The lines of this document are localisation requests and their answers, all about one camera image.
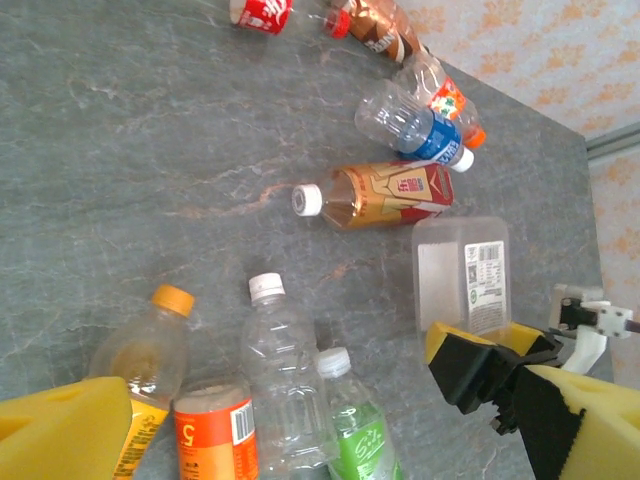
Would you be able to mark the square clear white label bottle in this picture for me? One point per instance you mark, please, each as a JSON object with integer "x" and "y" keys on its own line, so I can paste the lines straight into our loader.
{"x": 450, "y": 280}

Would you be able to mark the yellow label juice bottle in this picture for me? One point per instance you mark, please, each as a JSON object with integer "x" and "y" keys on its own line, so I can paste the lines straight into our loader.
{"x": 145, "y": 350}

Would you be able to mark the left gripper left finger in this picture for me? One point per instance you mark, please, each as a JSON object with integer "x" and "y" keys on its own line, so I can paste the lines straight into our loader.
{"x": 60, "y": 435}

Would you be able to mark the red label cola bottle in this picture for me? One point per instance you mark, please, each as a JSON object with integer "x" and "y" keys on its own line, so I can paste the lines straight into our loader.
{"x": 262, "y": 15}

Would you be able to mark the aluminium frame post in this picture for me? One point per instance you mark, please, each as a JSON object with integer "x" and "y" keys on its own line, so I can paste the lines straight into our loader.
{"x": 615, "y": 142}

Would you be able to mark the orange label number five bottle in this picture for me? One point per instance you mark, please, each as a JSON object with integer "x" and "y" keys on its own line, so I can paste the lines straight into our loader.
{"x": 215, "y": 435}

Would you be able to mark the gold red label tea bottle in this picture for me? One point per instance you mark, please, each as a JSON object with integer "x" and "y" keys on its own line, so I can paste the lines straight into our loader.
{"x": 390, "y": 195}

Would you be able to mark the orange label orange cap bottle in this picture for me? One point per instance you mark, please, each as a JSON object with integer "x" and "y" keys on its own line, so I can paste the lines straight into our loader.
{"x": 447, "y": 100}

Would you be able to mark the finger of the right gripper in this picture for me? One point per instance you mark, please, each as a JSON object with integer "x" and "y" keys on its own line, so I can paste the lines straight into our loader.
{"x": 465, "y": 365}
{"x": 532, "y": 342}

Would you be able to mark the blue label water bottle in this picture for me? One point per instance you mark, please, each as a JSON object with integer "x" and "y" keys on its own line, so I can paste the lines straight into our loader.
{"x": 435, "y": 140}

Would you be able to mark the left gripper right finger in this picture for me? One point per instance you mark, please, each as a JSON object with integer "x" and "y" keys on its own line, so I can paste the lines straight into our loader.
{"x": 590, "y": 435}

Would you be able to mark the clear bottle without label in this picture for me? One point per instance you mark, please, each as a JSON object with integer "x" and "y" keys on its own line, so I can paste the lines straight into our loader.
{"x": 280, "y": 360}

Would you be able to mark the crushed brown coffee bottle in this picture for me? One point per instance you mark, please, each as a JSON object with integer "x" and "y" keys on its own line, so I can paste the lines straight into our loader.
{"x": 385, "y": 30}

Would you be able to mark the green label clear bottle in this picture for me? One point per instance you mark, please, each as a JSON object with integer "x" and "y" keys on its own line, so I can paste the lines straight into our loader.
{"x": 360, "y": 440}

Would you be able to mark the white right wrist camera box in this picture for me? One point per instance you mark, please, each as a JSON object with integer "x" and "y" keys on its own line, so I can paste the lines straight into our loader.
{"x": 587, "y": 320}

